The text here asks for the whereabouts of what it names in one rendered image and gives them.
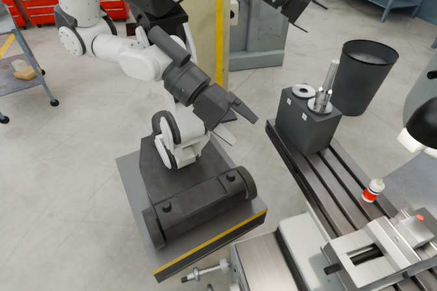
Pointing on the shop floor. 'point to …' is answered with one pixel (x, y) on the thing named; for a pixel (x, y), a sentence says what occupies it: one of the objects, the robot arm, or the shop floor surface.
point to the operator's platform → (163, 269)
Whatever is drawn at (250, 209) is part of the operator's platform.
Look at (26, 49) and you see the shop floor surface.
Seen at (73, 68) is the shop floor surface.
